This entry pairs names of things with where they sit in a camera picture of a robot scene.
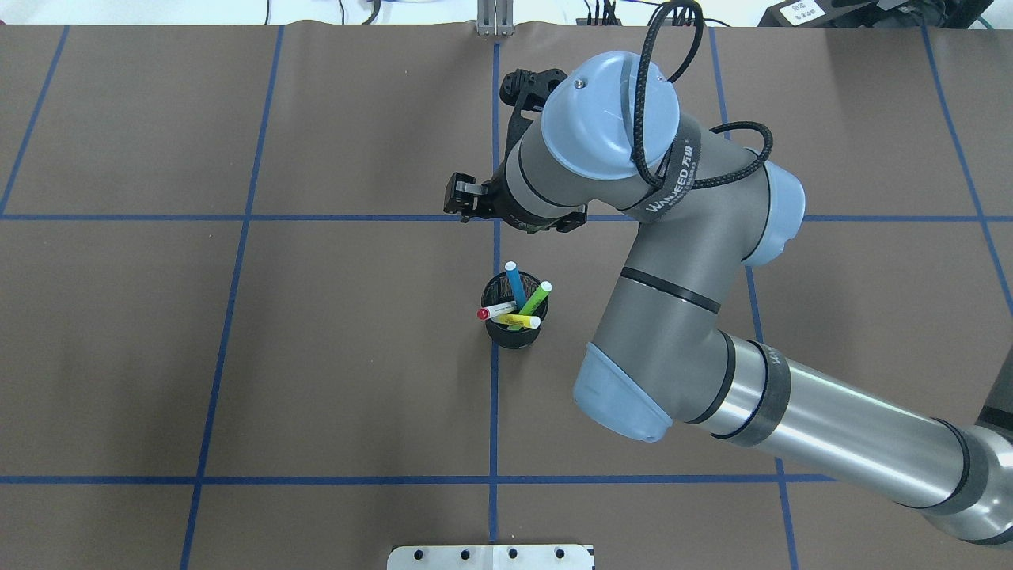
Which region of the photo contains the red capped white marker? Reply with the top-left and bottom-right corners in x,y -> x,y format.
476,302 -> 518,321

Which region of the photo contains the black mesh pen holder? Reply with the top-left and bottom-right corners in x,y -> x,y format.
481,272 -> 549,350

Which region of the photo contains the black labelled box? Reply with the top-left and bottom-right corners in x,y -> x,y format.
757,1 -> 840,29

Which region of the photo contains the yellow marker pen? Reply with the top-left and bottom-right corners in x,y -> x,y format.
492,313 -> 541,329

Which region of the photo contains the aluminium frame post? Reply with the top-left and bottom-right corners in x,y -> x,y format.
475,0 -> 516,37

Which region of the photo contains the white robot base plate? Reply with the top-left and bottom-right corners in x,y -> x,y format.
386,544 -> 596,569

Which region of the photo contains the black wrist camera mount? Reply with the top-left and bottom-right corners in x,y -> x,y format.
499,68 -> 567,158

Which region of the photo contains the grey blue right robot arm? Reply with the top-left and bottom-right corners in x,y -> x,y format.
444,51 -> 1011,549

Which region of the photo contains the green marker pen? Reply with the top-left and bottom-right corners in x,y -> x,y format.
518,281 -> 552,315

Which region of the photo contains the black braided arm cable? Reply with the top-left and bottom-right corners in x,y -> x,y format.
633,0 -> 774,191

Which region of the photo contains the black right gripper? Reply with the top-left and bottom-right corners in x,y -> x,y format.
442,173 -> 587,234

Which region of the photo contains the blue marker pen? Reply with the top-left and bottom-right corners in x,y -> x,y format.
504,260 -> 527,313

